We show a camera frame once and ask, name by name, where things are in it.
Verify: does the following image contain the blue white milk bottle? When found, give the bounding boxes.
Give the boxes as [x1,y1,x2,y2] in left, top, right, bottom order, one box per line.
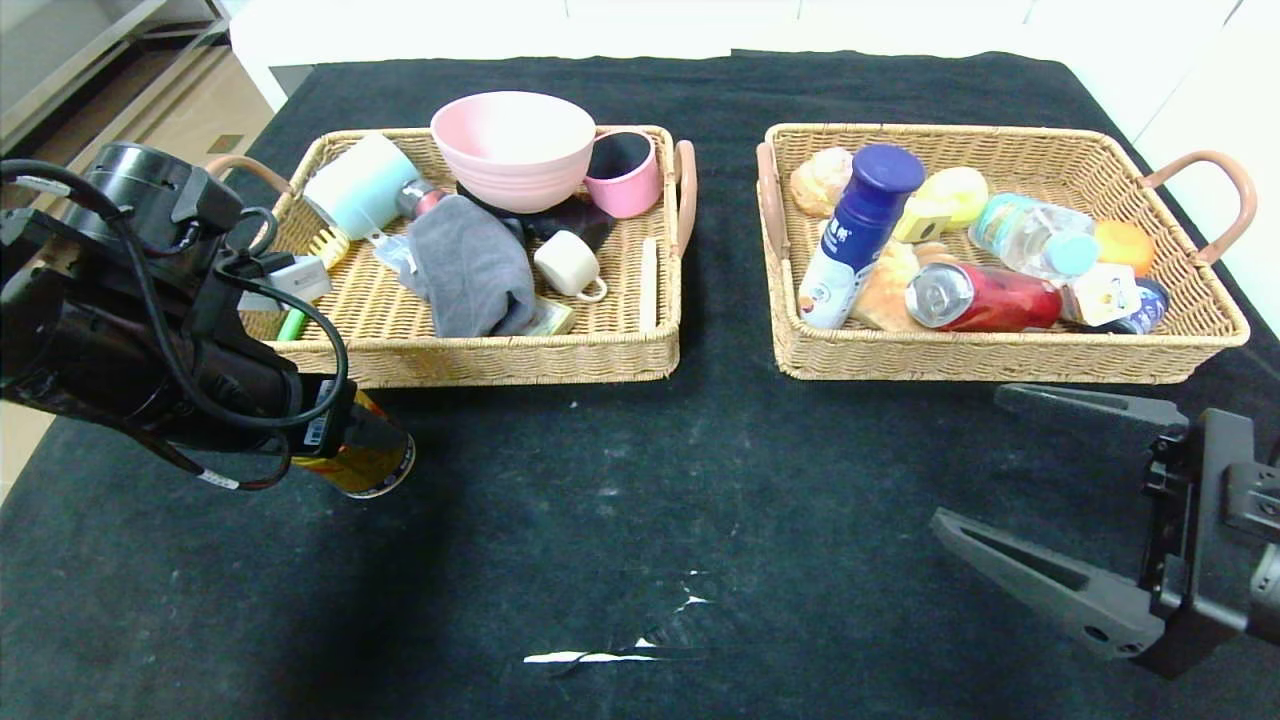
[797,144,926,330]

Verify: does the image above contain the yellow green brush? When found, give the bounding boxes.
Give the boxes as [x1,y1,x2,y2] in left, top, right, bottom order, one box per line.
[277,228,353,343]

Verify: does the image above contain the brown round bun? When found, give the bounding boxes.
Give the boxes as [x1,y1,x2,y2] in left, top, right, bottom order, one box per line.
[789,147,854,219]

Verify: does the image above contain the pink mug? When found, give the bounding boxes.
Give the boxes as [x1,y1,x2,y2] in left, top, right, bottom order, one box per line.
[585,130,664,220]

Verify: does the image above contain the small yellow eraser block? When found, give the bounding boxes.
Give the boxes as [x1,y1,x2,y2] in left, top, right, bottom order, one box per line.
[893,196,953,245]

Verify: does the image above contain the orange fruit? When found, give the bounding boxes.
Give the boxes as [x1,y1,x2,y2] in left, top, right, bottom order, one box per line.
[1095,219,1158,277]

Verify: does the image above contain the black left camera cable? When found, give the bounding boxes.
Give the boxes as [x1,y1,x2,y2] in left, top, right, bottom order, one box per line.
[205,207,351,433]

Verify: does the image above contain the green white card box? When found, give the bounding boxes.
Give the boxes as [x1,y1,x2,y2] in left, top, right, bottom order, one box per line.
[520,298,577,337]

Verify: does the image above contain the golden bread loaf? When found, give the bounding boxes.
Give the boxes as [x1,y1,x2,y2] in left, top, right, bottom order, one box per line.
[850,239,946,332]

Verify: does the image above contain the grey towel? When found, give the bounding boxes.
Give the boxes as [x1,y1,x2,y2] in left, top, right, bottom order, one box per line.
[398,195,538,339]

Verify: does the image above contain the dark blue can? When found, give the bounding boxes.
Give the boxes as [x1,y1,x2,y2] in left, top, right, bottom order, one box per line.
[1120,278,1169,335]

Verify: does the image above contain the light blue cup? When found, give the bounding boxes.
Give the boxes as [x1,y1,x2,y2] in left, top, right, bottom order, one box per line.
[304,133,421,241]

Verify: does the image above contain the small white yellow carton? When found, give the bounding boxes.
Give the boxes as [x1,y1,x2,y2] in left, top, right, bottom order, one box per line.
[1062,263,1143,328]

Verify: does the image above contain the yellow round fruit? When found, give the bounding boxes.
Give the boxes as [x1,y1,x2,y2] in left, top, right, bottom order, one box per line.
[915,167,990,230]

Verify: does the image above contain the rectangular wicker basket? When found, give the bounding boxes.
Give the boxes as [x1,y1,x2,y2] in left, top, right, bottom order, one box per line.
[205,126,698,389]
[755,123,1258,384]

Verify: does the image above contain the small cream cup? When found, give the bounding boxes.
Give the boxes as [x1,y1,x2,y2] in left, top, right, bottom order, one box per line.
[533,230,608,303]

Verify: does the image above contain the black cosmetic tube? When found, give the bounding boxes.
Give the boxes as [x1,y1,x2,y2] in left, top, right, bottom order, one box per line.
[400,180,448,220]

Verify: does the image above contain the clear water bottle blue label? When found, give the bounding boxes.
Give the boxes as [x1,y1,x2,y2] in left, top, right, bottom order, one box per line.
[968,193,1098,281]

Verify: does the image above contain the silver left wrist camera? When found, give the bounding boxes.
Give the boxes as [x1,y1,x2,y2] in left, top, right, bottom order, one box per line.
[238,253,332,313]

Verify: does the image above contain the gold red drink can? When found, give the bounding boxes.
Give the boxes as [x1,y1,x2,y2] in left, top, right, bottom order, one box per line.
[293,390,416,499]

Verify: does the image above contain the pink bowl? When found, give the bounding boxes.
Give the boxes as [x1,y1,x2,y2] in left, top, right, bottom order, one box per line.
[431,92,598,214]

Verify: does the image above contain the steel shelf unit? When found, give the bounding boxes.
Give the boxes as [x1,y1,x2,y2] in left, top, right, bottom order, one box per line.
[0,0,233,161]

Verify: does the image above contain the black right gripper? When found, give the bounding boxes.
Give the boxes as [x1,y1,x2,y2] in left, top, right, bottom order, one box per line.
[929,383,1280,680]

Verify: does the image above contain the white table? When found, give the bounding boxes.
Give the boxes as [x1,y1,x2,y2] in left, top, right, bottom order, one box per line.
[229,0,1076,112]

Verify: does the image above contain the black pouch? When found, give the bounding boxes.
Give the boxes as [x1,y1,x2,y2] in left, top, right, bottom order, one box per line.
[457,183,617,252]

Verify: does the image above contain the white marker pen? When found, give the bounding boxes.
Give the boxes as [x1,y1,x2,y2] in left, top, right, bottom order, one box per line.
[640,237,660,333]

